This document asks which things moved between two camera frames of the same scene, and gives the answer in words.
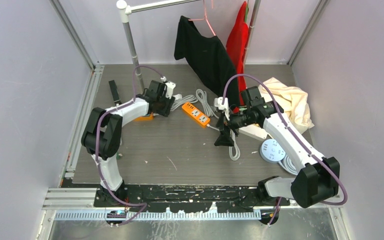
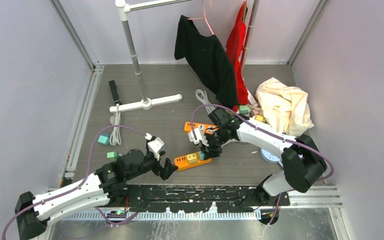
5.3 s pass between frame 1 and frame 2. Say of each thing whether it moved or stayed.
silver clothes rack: stayed
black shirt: stayed
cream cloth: stayed
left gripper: moved
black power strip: stayed
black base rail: stayed
